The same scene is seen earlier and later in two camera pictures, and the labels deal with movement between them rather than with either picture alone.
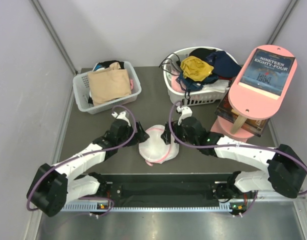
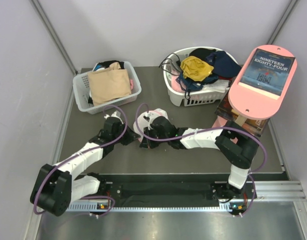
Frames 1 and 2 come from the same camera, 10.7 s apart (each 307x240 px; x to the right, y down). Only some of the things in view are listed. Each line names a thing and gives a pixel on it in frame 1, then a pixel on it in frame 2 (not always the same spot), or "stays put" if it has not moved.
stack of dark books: (224, 109) stays put
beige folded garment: (108, 84) stays put
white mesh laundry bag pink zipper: (154, 149) → (144, 120)
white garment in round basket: (220, 86) stays put
